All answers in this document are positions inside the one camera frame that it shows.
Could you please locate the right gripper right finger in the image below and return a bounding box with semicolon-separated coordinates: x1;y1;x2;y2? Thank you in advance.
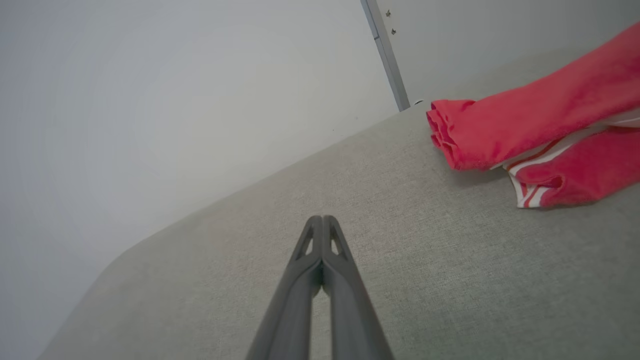
322;215;396;360

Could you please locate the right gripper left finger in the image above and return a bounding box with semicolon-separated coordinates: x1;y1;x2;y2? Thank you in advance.
245;215;324;360

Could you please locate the red and white jersey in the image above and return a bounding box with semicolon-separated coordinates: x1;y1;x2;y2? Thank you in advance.
426;21;640;209

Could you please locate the grey metal wall post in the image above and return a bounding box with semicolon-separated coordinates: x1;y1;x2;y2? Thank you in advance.
360;0;412;112

